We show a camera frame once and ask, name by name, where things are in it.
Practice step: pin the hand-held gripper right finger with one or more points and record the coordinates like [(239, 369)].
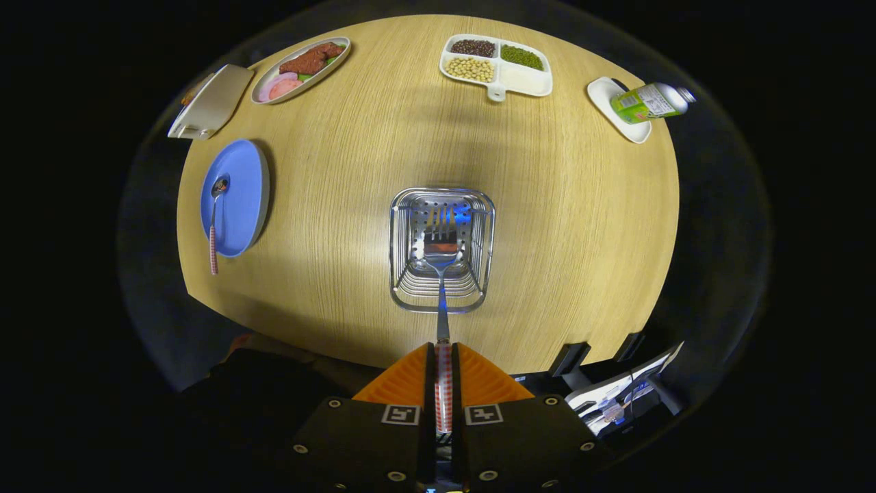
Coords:
[(456, 390)]

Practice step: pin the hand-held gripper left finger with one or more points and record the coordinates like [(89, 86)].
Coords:
[(430, 390)]

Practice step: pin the blue plate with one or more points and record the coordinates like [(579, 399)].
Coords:
[(243, 192)]

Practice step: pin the small white dish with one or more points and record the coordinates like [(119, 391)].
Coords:
[(633, 130)]

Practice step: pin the white divided dish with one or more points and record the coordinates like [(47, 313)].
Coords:
[(527, 79)]

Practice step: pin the pile of yellow soybeans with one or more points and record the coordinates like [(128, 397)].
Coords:
[(469, 68)]

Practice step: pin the pink ham slice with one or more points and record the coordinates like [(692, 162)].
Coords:
[(287, 89)]

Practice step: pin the white oval plate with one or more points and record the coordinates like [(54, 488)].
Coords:
[(328, 68)]

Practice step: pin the pile of green beans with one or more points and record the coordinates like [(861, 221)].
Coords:
[(521, 56)]

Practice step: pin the pile of dark red beans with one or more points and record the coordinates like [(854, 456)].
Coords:
[(472, 47)]

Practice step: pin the green lettuce leaf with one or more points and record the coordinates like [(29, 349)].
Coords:
[(331, 61)]

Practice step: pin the pale purple ham slice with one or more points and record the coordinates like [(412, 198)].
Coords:
[(270, 83)]

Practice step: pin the brown steak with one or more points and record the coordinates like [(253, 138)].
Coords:
[(308, 61)]

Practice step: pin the white toaster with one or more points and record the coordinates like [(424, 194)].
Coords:
[(215, 103)]

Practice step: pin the black bracket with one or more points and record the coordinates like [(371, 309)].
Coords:
[(568, 359), (628, 348)]

